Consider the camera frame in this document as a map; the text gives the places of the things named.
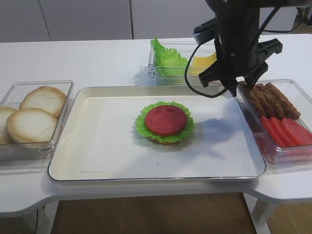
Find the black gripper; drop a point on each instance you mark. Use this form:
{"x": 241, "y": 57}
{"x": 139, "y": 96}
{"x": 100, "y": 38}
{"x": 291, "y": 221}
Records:
{"x": 239, "y": 54}

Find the brown meat patty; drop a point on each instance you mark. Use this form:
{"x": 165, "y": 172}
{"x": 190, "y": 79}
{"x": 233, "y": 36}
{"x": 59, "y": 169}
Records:
{"x": 262, "y": 100}
{"x": 251, "y": 98}
{"x": 287, "y": 106}
{"x": 275, "y": 108}

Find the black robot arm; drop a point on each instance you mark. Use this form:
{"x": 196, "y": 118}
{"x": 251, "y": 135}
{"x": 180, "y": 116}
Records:
{"x": 241, "y": 12}

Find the flat yellow cheese slice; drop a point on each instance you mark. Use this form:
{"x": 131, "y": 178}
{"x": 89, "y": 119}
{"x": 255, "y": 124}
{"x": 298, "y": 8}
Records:
{"x": 200, "y": 64}

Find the clear plastic lettuce cheese container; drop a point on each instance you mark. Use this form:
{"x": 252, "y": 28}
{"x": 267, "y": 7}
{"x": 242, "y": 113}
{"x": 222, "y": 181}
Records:
{"x": 185, "y": 48}

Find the green lettuce in container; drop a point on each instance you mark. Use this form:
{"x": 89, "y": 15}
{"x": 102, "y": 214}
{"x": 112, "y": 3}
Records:
{"x": 168, "y": 61}

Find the green lettuce leaf on burger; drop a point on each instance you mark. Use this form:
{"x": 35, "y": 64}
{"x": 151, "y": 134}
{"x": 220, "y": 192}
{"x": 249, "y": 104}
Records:
{"x": 143, "y": 131}

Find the clear plastic patty tomato container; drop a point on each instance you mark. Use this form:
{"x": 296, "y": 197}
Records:
{"x": 268, "y": 148}

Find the left red tomato slice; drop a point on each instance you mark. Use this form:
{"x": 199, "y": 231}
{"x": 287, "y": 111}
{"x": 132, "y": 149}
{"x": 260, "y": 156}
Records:
{"x": 265, "y": 122}

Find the middle red tomato slice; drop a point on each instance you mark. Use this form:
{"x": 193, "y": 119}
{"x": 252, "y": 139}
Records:
{"x": 284, "y": 139}

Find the white paper liner sheet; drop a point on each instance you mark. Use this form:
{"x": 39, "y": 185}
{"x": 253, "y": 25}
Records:
{"x": 221, "y": 144}

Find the right red tomato slice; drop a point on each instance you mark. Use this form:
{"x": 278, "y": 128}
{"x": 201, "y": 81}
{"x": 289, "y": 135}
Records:
{"x": 299, "y": 135}

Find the red tomato slice on burger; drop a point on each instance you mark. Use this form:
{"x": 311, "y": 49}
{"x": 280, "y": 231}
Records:
{"x": 166, "y": 120}

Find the bottom bun on tray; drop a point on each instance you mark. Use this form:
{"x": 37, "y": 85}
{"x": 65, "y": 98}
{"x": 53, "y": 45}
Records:
{"x": 163, "y": 143}

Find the white metal serving tray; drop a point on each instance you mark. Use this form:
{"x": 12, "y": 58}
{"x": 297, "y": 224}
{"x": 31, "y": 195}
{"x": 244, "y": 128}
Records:
{"x": 75, "y": 141}

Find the back bun half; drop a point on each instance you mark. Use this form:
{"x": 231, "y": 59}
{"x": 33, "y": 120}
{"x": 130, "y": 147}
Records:
{"x": 46, "y": 98}

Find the bun half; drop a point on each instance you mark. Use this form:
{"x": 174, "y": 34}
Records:
{"x": 5, "y": 113}
{"x": 46, "y": 98}
{"x": 31, "y": 125}

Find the front bun half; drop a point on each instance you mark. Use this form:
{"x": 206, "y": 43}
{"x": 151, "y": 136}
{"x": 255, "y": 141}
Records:
{"x": 31, "y": 125}

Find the clear plastic bun container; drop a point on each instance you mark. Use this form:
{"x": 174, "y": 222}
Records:
{"x": 31, "y": 151}

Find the left bun half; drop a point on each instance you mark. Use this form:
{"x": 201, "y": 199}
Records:
{"x": 5, "y": 113}

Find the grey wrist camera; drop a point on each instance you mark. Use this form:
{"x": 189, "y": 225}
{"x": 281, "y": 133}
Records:
{"x": 205, "y": 32}

